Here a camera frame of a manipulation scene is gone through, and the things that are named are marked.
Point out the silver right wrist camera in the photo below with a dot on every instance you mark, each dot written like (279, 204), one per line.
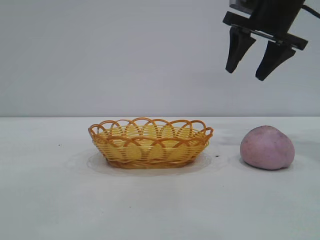
(238, 5)

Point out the yellow woven plastic basket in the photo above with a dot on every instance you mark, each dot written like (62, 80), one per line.
(150, 152)

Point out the pink peach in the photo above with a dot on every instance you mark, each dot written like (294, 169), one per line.
(267, 147)

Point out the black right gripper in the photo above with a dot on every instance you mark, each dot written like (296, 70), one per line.
(275, 17)

